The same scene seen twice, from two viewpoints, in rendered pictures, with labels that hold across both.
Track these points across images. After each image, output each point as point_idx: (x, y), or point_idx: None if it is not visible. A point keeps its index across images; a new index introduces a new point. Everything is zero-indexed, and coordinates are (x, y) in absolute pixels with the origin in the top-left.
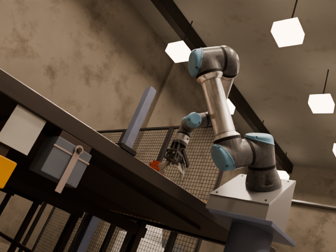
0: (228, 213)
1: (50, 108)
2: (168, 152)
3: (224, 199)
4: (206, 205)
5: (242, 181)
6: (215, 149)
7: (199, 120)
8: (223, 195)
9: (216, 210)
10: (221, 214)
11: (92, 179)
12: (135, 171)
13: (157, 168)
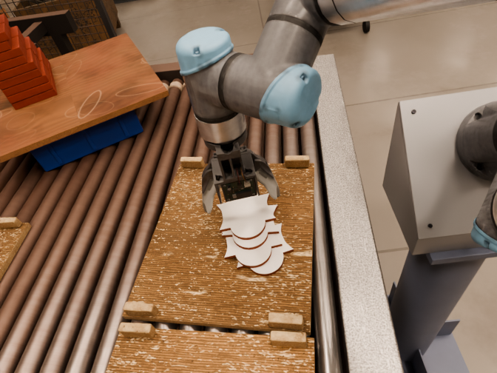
0: (477, 257)
1: None
2: (225, 189)
3: (458, 237)
4: (413, 251)
5: (439, 143)
6: None
7: (319, 92)
8: (455, 234)
9: (447, 260)
10: (461, 260)
11: None
12: None
13: (0, 38)
